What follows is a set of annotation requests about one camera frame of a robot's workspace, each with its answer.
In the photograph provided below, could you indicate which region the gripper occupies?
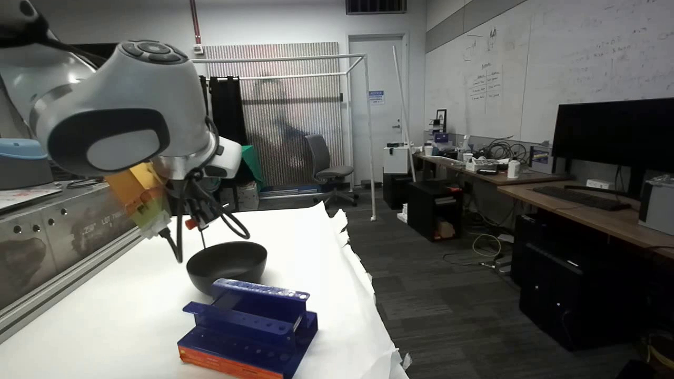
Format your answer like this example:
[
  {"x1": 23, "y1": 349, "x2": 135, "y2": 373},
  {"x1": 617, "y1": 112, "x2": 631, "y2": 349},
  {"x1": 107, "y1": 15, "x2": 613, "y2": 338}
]
[{"x1": 168, "y1": 178, "x2": 222, "y2": 228}]

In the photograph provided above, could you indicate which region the black bowl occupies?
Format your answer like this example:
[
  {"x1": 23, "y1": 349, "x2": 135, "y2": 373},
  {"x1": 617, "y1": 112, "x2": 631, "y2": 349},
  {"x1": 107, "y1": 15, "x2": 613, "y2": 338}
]
[{"x1": 186, "y1": 241, "x2": 268, "y2": 297}]

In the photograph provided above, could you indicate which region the blue screwdriver set case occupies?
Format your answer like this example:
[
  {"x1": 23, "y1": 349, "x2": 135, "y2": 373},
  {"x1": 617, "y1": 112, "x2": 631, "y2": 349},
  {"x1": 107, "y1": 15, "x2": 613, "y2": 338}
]
[{"x1": 177, "y1": 278, "x2": 319, "y2": 379}]

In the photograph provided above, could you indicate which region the green bag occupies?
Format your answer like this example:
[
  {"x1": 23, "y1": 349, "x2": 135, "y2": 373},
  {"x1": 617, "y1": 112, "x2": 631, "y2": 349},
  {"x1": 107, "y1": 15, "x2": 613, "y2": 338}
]
[{"x1": 240, "y1": 145, "x2": 264, "y2": 185}]

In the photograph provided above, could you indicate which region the black curtain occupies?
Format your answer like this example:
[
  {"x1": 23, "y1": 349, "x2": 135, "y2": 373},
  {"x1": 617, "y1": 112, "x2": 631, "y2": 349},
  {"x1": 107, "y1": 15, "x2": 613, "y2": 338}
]
[{"x1": 199, "y1": 75, "x2": 249, "y2": 146}]

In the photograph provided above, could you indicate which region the office chair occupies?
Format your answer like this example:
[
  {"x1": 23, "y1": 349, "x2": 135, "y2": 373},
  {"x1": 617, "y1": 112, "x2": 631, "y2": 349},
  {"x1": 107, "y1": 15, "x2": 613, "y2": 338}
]
[{"x1": 305, "y1": 134, "x2": 360, "y2": 207}]

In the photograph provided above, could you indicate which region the paper pad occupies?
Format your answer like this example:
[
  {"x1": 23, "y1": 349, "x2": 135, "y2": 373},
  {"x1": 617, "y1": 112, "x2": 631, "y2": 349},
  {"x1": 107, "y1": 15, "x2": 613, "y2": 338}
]
[{"x1": 0, "y1": 186, "x2": 64, "y2": 214}]

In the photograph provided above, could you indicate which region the red pipe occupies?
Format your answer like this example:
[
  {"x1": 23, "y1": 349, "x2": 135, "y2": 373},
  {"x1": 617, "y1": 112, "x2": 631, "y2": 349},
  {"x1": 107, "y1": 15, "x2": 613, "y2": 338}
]
[{"x1": 189, "y1": 0, "x2": 204, "y2": 54}]

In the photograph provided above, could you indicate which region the blue and grey device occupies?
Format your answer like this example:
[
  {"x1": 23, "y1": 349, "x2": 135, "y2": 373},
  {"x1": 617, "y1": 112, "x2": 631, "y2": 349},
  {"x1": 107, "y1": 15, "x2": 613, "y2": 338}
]
[{"x1": 0, "y1": 138, "x2": 54, "y2": 191}]

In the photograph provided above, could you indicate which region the white box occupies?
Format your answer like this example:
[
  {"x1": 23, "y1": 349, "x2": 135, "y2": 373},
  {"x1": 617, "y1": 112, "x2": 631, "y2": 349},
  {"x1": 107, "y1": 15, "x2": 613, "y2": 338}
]
[{"x1": 383, "y1": 146, "x2": 417, "y2": 175}]

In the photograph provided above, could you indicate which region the white door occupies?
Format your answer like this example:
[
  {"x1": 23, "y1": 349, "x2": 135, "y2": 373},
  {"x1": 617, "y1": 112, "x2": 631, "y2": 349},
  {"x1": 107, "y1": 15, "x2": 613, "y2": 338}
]
[{"x1": 347, "y1": 34, "x2": 410, "y2": 186}]

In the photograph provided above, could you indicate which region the white pole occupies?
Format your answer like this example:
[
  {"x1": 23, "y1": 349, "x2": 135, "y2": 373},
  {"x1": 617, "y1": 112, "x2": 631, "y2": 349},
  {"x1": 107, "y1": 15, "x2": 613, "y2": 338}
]
[{"x1": 392, "y1": 45, "x2": 418, "y2": 183}]

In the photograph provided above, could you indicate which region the black cabinet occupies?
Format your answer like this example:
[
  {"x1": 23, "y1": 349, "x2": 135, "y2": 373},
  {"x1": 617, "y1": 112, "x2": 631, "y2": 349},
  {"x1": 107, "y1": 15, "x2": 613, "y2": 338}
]
[{"x1": 407, "y1": 179, "x2": 464, "y2": 243}]

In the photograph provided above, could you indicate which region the ceiling vent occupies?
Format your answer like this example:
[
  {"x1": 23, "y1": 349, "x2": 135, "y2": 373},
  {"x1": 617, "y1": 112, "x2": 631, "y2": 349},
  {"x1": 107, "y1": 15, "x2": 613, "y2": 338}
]
[{"x1": 345, "y1": 0, "x2": 408, "y2": 15}]

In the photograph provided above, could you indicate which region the wooden desk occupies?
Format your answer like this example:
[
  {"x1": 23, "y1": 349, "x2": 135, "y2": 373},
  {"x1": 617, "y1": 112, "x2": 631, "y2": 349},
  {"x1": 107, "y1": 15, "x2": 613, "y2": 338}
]
[
  {"x1": 413, "y1": 152, "x2": 573, "y2": 186},
  {"x1": 497, "y1": 180, "x2": 674, "y2": 260}
]

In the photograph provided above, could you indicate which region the black keyboard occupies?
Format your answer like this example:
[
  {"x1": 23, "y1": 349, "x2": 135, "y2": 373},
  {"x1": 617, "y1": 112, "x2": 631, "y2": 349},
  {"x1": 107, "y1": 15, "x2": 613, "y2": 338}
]
[{"x1": 531, "y1": 185, "x2": 632, "y2": 212}]

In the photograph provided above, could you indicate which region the row of black computer towers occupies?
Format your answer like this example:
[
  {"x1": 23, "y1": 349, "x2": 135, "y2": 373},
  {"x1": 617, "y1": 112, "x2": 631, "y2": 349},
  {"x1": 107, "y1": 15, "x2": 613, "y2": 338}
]
[{"x1": 512, "y1": 213, "x2": 665, "y2": 352}]

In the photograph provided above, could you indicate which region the whiteboard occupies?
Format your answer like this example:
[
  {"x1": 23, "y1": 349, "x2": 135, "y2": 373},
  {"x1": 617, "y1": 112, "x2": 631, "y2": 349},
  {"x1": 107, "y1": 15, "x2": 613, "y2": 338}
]
[{"x1": 424, "y1": 0, "x2": 674, "y2": 145}]

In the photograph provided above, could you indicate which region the black monitor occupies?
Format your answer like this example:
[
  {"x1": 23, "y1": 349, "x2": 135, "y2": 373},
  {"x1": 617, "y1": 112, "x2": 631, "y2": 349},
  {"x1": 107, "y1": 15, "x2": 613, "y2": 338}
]
[{"x1": 551, "y1": 97, "x2": 674, "y2": 199}]

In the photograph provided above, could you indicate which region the grey computer case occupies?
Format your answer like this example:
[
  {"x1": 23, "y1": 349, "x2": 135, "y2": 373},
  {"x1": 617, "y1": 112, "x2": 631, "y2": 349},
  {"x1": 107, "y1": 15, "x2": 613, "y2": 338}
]
[{"x1": 638, "y1": 176, "x2": 674, "y2": 236}]

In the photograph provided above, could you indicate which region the metal cabinet with aluminium rail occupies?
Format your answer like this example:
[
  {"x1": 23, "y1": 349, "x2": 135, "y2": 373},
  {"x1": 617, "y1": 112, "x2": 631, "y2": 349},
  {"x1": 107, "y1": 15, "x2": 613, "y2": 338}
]
[{"x1": 0, "y1": 178, "x2": 145, "y2": 337}]

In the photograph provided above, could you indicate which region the white pipe frame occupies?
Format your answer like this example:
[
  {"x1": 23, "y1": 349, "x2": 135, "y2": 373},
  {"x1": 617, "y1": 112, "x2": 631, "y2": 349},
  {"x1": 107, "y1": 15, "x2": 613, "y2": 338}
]
[{"x1": 192, "y1": 53, "x2": 378, "y2": 222}]

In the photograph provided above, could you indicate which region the coil of white cable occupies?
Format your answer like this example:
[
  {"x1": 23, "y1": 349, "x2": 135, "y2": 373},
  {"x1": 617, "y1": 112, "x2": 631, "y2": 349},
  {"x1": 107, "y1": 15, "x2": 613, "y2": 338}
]
[{"x1": 442, "y1": 231, "x2": 512, "y2": 270}]

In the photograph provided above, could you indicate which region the tangle of black cables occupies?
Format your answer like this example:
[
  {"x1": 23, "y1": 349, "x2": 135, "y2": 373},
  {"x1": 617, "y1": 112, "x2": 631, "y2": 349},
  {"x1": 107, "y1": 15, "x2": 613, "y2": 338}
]
[{"x1": 473, "y1": 136, "x2": 531, "y2": 163}]

